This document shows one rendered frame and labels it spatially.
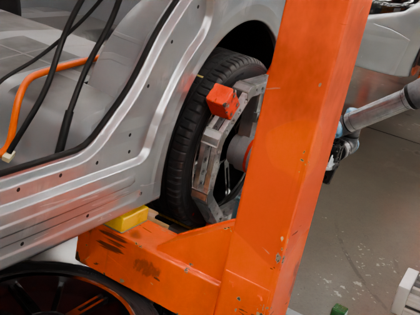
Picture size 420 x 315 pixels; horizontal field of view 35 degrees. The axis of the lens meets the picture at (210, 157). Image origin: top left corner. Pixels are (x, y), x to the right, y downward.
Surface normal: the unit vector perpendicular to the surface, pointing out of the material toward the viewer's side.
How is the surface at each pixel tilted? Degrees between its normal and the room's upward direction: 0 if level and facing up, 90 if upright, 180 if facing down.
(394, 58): 101
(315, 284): 0
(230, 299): 90
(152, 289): 90
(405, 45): 93
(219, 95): 45
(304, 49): 90
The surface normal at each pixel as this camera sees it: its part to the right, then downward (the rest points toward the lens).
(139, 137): 0.84, 0.34
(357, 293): 0.19, -0.91
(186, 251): -0.51, 0.22
